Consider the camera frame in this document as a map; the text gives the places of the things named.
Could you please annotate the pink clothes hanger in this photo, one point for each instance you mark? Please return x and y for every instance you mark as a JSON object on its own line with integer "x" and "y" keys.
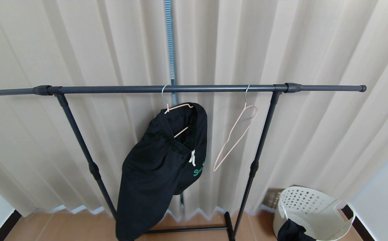
{"x": 177, "y": 107}
{"x": 236, "y": 125}

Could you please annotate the black shorts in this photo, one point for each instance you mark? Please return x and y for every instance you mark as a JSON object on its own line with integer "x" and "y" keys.
{"x": 147, "y": 187}

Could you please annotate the white laundry basket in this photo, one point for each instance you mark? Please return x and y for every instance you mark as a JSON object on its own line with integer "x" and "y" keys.
{"x": 314, "y": 204}

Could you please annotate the black garment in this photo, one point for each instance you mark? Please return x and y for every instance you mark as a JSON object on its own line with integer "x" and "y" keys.
{"x": 293, "y": 232}

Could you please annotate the black clothes rack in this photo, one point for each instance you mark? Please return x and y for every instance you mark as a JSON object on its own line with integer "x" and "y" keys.
{"x": 214, "y": 88}

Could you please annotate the beige curtain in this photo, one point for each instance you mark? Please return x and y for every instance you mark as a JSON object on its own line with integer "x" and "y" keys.
{"x": 281, "y": 40}

